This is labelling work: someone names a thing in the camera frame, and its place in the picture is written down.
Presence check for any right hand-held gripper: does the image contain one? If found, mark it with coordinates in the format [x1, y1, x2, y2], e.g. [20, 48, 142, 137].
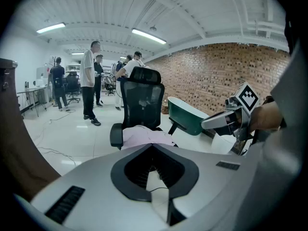
[201, 82, 260, 155]

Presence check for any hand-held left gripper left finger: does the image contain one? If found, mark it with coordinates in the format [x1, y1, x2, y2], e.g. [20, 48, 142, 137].
[31, 143, 167, 231]

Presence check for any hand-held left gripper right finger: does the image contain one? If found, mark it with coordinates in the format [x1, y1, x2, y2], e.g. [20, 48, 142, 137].
[153, 143, 259, 231]

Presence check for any pink cloth garment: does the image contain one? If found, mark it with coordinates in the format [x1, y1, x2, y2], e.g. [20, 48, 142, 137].
[121, 125, 175, 151]

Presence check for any person's right forearm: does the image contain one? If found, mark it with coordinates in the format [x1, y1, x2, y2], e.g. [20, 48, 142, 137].
[250, 102, 287, 133]

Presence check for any dark green bathtub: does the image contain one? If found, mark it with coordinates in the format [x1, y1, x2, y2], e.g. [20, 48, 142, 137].
[167, 96, 210, 136]

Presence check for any black mesh office chair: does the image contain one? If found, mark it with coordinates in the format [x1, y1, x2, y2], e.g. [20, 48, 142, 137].
[110, 66, 186, 151]

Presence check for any wooden table with metal legs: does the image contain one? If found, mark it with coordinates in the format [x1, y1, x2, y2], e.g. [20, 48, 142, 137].
[16, 85, 49, 117]

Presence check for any white cabinet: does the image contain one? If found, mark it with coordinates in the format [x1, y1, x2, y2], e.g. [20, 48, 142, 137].
[36, 65, 52, 87]

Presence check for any white floor cable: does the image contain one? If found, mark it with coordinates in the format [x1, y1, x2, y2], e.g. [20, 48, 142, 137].
[33, 119, 77, 168]

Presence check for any wall shelf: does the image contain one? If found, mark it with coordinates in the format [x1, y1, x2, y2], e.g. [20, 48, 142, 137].
[65, 63, 81, 73]

